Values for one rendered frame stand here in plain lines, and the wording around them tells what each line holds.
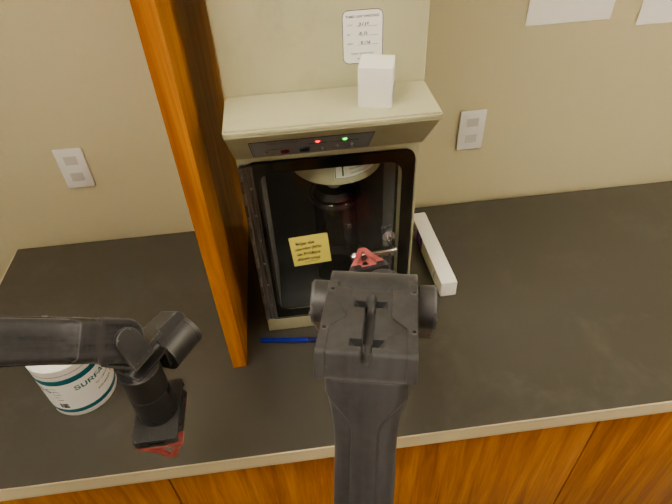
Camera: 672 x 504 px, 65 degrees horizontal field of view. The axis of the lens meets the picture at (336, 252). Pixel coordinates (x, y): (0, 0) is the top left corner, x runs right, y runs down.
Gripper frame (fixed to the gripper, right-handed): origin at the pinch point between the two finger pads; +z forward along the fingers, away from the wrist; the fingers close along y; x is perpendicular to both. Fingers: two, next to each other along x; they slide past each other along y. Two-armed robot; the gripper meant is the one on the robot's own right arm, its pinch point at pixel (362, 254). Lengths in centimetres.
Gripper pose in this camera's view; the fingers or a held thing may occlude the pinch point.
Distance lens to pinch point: 101.3
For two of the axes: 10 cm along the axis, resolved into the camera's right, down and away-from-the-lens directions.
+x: -9.8, 2.1, -0.2
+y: -1.4, -7.3, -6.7
